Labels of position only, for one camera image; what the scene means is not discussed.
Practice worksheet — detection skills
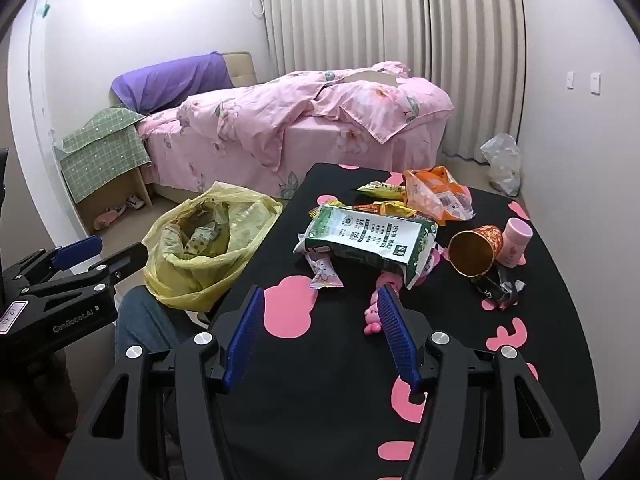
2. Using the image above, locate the orange snack bag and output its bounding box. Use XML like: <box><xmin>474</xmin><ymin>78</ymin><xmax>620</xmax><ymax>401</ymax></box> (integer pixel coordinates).
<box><xmin>402</xmin><ymin>166</ymin><xmax>475</xmax><ymax>226</ymax></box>

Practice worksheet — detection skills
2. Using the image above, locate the crumpled pale paper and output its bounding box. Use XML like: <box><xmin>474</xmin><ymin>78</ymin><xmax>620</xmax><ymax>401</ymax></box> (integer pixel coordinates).
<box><xmin>182</xmin><ymin>225</ymin><xmax>221</xmax><ymax>256</ymax></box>

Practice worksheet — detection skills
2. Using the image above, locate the green snack packet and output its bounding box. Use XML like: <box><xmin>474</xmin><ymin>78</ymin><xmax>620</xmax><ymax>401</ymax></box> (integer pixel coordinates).
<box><xmin>351</xmin><ymin>181</ymin><xmax>407</xmax><ymax>200</ymax></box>

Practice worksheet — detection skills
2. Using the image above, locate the black wrapper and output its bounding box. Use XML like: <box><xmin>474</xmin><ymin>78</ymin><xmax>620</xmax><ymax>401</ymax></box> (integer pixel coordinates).
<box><xmin>472</xmin><ymin>265</ymin><xmax>527</xmax><ymax>311</ymax></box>

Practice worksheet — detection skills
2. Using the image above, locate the person's jeans leg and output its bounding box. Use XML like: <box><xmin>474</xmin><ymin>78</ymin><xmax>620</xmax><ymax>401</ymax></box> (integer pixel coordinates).
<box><xmin>114</xmin><ymin>285</ymin><xmax>221</xmax><ymax>361</ymax></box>

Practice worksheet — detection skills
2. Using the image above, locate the yellow snack packet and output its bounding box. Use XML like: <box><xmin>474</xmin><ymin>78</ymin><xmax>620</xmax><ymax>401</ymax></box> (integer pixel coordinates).
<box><xmin>350</xmin><ymin>200</ymin><xmax>426</xmax><ymax>221</ymax></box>

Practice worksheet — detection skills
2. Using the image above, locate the purple pillow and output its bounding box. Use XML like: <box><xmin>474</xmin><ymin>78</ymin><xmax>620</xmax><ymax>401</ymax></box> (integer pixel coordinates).
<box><xmin>111</xmin><ymin>52</ymin><xmax>236</xmax><ymax>115</ymax></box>

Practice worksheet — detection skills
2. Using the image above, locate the bed with pink sheet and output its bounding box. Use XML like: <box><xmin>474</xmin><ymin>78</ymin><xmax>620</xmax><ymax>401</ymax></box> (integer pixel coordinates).
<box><xmin>111</xmin><ymin>51</ymin><xmax>455</xmax><ymax>201</ymax></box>

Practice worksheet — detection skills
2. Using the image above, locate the beige pleated curtain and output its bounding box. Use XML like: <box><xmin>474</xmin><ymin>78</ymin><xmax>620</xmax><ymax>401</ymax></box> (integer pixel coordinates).
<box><xmin>260</xmin><ymin>0</ymin><xmax>383</xmax><ymax>86</ymax></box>
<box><xmin>380</xmin><ymin>0</ymin><xmax>528</xmax><ymax>163</ymax></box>

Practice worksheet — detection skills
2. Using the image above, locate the pink floral quilt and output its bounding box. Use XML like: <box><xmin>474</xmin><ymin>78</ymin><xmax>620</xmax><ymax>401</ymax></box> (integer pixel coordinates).
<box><xmin>177</xmin><ymin>61</ymin><xmax>455</xmax><ymax>200</ymax></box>

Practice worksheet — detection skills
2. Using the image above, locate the pink cup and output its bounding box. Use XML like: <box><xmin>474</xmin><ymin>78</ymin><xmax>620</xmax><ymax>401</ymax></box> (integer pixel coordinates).
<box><xmin>495</xmin><ymin>217</ymin><xmax>533</xmax><ymax>267</ymax></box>

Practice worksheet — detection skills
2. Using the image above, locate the red gold paper cup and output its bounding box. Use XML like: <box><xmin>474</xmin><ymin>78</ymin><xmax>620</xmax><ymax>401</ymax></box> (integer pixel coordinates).
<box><xmin>447</xmin><ymin>225</ymin><xmax>503</xmax><ymax>278</ymax></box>

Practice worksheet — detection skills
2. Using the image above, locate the green checked cloth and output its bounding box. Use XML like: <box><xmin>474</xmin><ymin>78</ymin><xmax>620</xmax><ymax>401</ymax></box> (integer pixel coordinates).
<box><xmin>54</xmin><ymin>106</ymin><xmax>153</xmax><ymax>192</ymax></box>

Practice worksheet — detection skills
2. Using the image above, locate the green white milk carton box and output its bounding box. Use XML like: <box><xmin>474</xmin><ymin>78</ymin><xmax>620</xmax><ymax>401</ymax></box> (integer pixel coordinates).
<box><xmin>292</xmin><ymin>204</ymin><xmax>440</xmax><ymax>288</ymax></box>

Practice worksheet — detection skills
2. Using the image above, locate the beige flat cardboard box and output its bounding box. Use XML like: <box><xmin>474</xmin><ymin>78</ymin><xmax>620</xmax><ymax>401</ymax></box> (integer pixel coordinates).
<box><xmin>340</xmin><ymin>67</ymin><xmax>401</xmax><ymax>88</ymax></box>

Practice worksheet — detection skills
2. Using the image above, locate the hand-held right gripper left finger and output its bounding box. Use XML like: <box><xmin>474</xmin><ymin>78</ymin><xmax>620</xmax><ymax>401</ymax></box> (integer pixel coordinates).
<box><xmin>57</xmin><ymin>286</ymin><xmax>266</xmax><ymax>480</ymax></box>

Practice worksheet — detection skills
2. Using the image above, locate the pink caterpillar toy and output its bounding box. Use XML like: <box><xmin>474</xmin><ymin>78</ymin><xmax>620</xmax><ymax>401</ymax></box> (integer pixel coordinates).
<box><xmin>362</xmin><ymin>270</ymin><xmax>401</xmax><ymax>338</ymax></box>

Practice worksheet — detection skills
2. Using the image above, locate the pink slipper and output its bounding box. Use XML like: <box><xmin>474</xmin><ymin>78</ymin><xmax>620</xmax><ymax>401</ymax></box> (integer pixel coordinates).
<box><xmin>92</xmin><ymin>208</ymin><xmax>121</xmax><ymax>231</ymax></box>

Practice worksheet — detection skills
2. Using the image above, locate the pink white candy wrapper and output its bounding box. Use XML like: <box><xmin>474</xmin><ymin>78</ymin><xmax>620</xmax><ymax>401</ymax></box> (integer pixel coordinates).
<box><xmin>305</xmin><ymin>252</ymin><xmax>346</xmax><ymax>291</ymax></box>

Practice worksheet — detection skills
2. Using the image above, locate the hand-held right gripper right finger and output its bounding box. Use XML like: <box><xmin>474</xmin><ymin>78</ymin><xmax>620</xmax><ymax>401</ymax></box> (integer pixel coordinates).
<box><xmin>376</xmin><ymin>285</ymin><xmax>586</xmax><ymax>480</ymax></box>

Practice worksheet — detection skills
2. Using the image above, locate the beige headboard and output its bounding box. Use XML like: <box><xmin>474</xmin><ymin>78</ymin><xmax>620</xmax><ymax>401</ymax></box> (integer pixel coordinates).
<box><xmin>220</xmin><ymin>51</ymin><xmax>258</xmax><ymax>88</ymax></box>

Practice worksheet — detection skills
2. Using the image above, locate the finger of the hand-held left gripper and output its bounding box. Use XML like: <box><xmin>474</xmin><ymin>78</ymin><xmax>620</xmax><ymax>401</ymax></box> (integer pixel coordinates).
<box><xmin>15</xmin><ymin>242</ymin><xmax>150</xmax><ymax>306</ymax></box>
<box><xmin>0</xmin><ymin>236</ymin><xmax>104</xmax><ymax>291</ymax></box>

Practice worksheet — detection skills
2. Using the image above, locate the white plastic bag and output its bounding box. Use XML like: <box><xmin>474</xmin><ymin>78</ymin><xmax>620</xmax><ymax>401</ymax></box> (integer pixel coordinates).
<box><xmin>480</xmin><ymin>132</ymin><xmax>522</xmax><ymax>197</ymax></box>

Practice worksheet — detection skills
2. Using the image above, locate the pink printed wrapper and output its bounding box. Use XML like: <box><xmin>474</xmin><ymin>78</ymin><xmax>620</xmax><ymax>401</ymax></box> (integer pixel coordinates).
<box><xmin>417</xmin><ymin>247</ymin><xmax>443</xmax><ymax>281</ymax></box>

